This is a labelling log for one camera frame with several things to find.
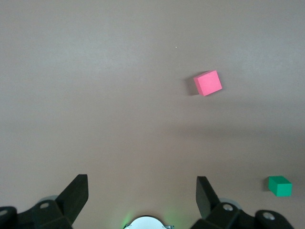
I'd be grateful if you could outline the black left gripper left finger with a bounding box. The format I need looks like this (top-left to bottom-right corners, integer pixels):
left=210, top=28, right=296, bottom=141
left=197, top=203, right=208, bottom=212
left=0, top=174, right=89, bottom=229

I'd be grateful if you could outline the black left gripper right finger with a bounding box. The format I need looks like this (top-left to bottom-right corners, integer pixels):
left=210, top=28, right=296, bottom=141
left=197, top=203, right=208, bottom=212
left=196, top=176, right=294, bottom=229

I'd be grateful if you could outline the green foam cube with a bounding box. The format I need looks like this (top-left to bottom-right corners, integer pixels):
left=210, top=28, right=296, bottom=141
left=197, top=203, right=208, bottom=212
left=268, top=176, right=293, bottom=198

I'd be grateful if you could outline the brown table mat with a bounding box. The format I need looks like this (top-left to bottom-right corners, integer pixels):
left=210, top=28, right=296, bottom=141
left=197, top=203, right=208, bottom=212
left=0, top=0, right=305, bottom=229

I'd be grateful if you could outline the pink foam cube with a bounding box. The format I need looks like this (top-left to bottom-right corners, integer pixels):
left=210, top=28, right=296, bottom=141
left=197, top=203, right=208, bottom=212
left=193, top=70, right=223, bottom=97

